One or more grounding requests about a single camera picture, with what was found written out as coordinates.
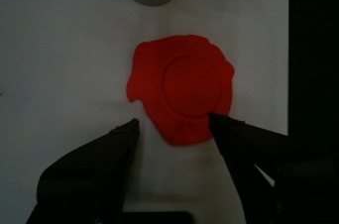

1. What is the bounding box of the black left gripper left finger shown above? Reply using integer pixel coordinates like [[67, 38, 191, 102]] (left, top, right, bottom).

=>
[[26, 117, 142, 224]]

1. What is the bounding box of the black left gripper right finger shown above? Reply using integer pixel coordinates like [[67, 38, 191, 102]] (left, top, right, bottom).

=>
[[208, 112, 339, 224]]

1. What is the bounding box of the flat red dough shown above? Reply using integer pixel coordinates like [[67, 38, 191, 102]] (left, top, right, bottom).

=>
[[126, 34, 236, 147]]

